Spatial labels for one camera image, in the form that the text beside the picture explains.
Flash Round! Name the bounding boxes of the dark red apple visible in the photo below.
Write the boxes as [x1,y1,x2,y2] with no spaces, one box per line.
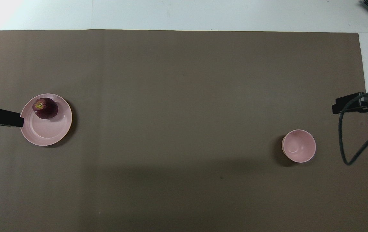
[32,98,59,120]

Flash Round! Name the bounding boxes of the pink round plate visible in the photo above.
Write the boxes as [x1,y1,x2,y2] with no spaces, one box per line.
[20,93,73,146]

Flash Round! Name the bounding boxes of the pink round bowl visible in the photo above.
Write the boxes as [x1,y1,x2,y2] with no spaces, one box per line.
[282,130,316,163]

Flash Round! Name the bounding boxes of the brown table mat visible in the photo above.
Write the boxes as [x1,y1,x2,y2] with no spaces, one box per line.
[0,30,368,232]

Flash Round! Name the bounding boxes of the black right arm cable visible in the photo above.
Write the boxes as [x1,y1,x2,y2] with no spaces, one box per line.
[338,90,368,166]

